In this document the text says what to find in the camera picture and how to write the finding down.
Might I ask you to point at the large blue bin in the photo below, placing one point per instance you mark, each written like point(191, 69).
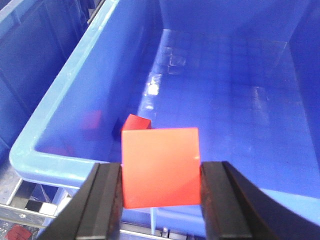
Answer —
point(246, 73)

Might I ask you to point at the red cube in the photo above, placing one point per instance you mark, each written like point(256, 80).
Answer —
point(161, 167)
point(134, 122)

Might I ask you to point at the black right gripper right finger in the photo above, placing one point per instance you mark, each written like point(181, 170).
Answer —
point(233, 208)

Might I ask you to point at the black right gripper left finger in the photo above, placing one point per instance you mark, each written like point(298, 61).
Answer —
point(94, 213)

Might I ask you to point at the left neighbouring blue bin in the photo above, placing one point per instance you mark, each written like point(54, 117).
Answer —
point(36, 39)

